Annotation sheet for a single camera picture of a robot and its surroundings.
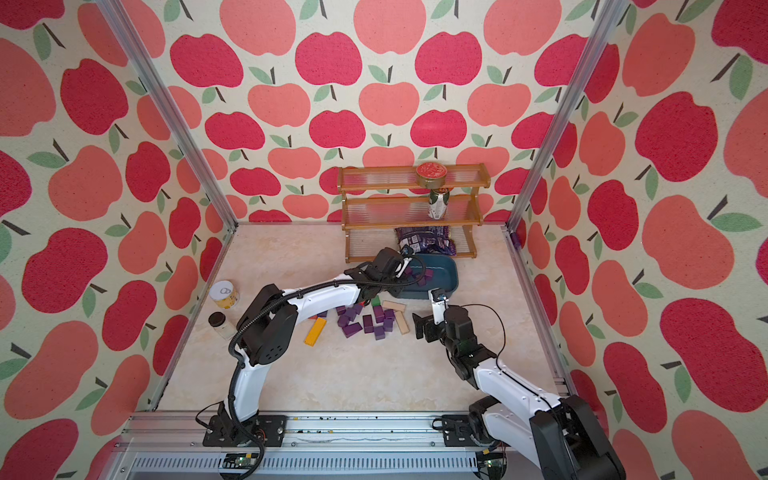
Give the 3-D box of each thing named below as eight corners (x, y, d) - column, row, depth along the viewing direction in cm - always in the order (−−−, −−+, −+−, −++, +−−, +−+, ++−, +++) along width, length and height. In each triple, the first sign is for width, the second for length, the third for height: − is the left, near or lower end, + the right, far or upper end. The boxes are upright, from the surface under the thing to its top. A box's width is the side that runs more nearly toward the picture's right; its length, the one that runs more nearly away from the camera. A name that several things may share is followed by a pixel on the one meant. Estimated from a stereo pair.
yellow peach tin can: (212, 309, 99) (204, 300, 94) (220, 289, 104) (213, 280, 99) (235, 309, 99) (228, 300, 94) (242, 289, 104) (236, 280, 99)
